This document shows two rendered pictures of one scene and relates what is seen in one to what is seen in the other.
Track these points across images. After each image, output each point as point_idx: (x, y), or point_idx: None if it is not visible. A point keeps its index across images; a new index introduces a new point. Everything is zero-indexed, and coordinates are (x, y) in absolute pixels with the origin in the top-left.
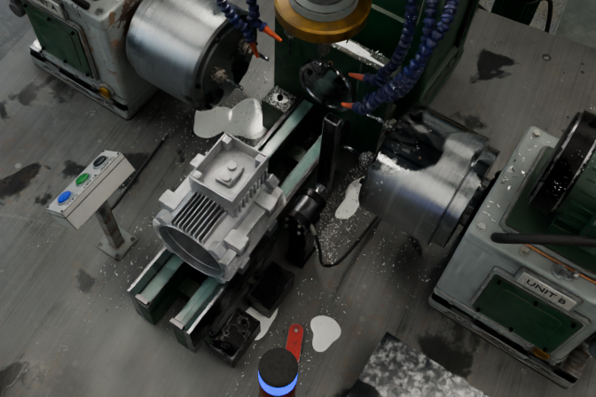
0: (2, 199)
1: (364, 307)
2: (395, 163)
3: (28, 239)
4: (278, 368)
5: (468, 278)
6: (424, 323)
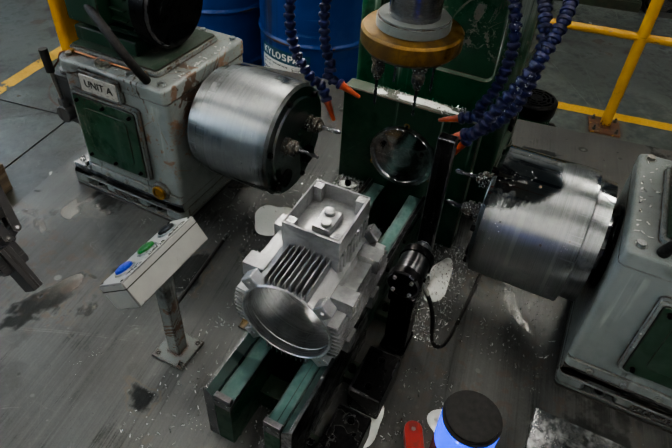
0: (37, 314)
1: (485, 394)
2: (513, 196)
3: (68, 355)
4: (474, 417)
5: (618, 328)
6: (558, 405)
